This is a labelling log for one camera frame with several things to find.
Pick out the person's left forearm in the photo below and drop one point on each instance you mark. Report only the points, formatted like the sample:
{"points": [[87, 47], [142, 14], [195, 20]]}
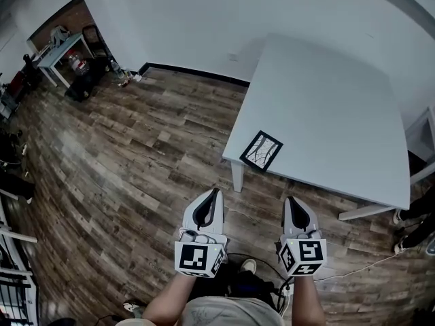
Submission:
{"points": [[170, 297]]}

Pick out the person's torso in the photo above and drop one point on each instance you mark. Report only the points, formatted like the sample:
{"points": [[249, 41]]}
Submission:
{"points": [[231, 312]]}

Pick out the white side table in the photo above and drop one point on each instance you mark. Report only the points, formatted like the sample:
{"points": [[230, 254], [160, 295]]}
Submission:
{"points": [[63, 48]]}

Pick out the group of floor bottles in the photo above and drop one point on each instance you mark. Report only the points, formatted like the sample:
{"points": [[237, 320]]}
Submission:
{"points": [[120, 73]]}

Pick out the clear water jug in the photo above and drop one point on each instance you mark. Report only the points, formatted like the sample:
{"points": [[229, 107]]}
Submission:
{"points": [[79, 63]]}

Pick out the black office chair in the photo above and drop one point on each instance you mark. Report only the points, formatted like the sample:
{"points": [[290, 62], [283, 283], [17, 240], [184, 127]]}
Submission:
{"points": [[31, 73]]}

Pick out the person's shoe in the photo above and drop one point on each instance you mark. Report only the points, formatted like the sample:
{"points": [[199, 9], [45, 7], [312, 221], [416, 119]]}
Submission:
{"points": [[134, 307], [248, 266]]}

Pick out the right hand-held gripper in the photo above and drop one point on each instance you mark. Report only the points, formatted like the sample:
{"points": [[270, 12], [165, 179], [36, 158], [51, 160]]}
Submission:
{"points": [[311, 251]]}

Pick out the black wheeled cart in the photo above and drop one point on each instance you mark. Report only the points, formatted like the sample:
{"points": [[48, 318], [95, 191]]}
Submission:
{"points": [[86, 83]]}

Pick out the red sofa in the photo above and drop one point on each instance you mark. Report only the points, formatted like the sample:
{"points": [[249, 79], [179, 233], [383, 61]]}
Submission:
{"points": [[16, 83]]}

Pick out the person's right forearm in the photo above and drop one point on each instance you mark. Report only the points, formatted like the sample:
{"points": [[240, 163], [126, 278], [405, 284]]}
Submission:
{"points": [[307, 301]]}

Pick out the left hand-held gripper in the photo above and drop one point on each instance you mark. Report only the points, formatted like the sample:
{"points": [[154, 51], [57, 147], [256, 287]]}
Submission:
{"points": [[193, 256]]}

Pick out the grey bag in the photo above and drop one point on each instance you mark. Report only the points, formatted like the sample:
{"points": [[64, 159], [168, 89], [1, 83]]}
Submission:
{"points": [[60, 35]]}

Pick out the person's leg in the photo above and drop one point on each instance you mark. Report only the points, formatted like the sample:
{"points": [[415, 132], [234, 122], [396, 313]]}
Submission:
{"points": [[251, 287]]}

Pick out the black mesh chair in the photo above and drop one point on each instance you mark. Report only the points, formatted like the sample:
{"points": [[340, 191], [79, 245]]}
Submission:
{"points": [[95, 41]]}

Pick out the black bag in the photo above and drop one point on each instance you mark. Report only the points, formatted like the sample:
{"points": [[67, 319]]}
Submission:
{"points": [[17, 185]]}

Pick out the white metal rack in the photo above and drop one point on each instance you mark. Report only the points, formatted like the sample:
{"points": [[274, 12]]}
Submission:
{"points": [[20, 235]]}

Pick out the black framed picture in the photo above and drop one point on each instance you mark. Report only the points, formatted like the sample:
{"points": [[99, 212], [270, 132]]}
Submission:
{"points": [[261, 151]]}

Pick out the white table leg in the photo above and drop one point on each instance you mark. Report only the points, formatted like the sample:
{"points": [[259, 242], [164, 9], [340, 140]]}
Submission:
{"points": [[363, 212], [237, 178]]}

